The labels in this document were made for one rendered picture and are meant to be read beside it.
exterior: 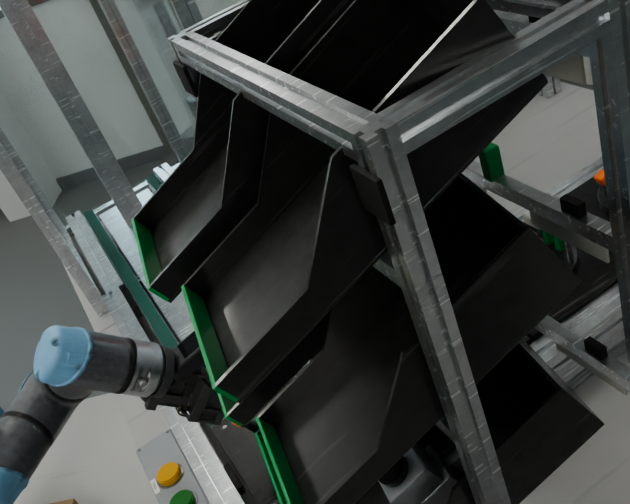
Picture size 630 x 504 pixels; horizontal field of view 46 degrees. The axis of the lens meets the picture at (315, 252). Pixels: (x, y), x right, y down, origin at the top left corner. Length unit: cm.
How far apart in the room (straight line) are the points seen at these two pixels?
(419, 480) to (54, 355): 49
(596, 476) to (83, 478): 93
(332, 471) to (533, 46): 36
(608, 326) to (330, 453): 73
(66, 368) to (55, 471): 65
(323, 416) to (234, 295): 15
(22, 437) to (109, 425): 61
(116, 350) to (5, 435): 17
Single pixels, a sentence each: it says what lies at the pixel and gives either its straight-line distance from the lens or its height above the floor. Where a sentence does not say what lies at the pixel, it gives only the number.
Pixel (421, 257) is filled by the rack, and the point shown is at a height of 157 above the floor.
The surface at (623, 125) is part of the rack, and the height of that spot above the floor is 158.
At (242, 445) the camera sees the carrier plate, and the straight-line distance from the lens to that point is 124.
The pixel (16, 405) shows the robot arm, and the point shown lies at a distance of 105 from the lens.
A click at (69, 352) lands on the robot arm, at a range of 97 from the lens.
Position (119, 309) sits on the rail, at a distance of 173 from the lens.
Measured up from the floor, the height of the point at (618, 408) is 86.
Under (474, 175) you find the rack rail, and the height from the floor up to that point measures 147.
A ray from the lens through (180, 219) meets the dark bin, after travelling 68.
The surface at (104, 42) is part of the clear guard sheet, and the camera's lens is 226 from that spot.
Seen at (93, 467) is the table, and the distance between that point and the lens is 155.
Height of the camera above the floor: 184
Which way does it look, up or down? 34 degrees down
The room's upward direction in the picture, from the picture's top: 23 degrees counter-clockwise
